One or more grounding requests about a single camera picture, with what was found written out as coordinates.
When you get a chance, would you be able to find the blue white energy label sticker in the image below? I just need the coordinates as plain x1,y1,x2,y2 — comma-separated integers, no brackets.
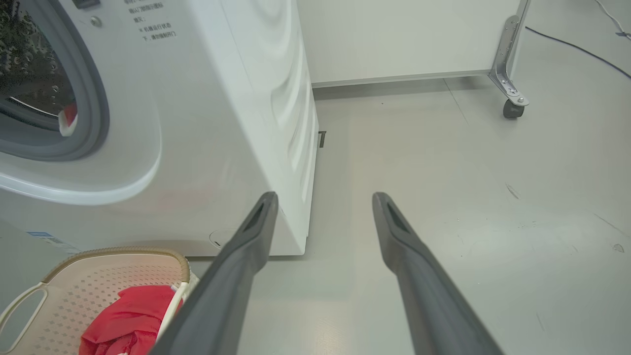
26,230,83,255

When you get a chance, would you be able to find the black caster wheel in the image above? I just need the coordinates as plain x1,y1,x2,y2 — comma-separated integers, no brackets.
502,99,525,119

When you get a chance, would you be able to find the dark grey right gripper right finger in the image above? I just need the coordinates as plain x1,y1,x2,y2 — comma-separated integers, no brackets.
372,191,504,355

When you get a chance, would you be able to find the silver metal caster bracket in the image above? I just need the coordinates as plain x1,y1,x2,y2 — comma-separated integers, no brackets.
488,0,532,107

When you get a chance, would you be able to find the plain red garment white trim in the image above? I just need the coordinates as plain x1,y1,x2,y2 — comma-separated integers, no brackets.
58,102,79,138

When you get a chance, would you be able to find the cream perforated laundry basket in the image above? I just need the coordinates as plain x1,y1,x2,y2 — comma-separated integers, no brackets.
0,246,200,355

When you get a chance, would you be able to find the white floor cable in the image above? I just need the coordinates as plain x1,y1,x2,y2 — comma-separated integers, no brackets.
593,0,631,41

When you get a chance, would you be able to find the white front-load washing machine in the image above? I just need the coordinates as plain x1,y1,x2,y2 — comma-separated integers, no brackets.
0,0,322,258

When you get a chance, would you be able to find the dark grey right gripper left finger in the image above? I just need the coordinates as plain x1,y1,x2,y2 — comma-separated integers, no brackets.
149,191,280,355

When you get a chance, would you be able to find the red Bulls 23 jersey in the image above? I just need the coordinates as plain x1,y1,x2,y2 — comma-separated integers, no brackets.
78,284,184,355

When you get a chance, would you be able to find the dark floor cable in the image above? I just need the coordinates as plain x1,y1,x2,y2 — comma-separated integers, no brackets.
525,26,631,79

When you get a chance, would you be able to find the steel perforated washer drum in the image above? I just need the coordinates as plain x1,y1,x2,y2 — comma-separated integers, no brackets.
0,0,78,133

